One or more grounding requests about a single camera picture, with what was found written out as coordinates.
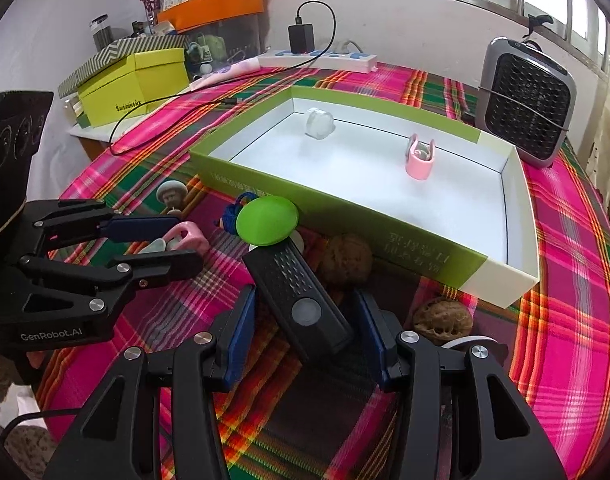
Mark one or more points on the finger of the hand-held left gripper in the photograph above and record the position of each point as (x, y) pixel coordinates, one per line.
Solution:
(160, 265)
(145, 229)

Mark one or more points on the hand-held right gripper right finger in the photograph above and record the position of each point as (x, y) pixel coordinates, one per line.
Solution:
(372, 340)

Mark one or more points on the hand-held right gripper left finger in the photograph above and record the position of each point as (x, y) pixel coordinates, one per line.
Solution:
(237, 340)

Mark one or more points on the pink holder with mint insert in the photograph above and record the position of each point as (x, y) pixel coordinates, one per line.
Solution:
(187, 235)
(417, 165)

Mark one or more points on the brown walnut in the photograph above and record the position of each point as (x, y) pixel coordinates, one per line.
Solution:
(440, 320)
(345, 260)

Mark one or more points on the black flashlight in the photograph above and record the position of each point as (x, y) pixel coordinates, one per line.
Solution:
(295, 285)

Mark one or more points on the green white mushroom-shaped toy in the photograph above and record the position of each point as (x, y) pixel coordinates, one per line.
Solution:
(267, 220)

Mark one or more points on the green and white cardboard box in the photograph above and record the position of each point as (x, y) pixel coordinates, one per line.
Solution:
(385, 185)

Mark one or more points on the white tape roll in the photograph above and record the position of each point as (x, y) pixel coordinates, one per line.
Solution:
(460, 342)

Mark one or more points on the yellow-green shoe box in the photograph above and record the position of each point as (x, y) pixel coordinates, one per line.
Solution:
(135, 85)

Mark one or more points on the zigzag patterned box lid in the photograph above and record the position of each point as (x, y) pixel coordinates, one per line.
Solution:
(110, 52)

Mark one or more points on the dark glass jar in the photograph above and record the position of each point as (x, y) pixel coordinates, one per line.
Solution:
(101, 32)

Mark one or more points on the pink and white tube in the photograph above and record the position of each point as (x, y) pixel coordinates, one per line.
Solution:
(235, 66)

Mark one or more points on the small clear plastic jar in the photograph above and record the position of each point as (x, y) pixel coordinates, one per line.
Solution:
(319, 124)

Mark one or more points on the plaid tablecloth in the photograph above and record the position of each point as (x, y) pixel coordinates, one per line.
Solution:
(560, 260)

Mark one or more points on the plastic bin with orange lid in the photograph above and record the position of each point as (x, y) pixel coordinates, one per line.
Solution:
(210, 7)

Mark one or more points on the black charger adapter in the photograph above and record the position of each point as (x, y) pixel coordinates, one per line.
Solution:
(301, 37)

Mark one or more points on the white power strip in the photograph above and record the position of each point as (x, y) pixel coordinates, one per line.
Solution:
(335, 62)

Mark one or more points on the grey space heater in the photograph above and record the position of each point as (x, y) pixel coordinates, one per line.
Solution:
(525, 100)

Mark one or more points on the black clip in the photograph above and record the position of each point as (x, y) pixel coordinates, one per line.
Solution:
(540, 19)

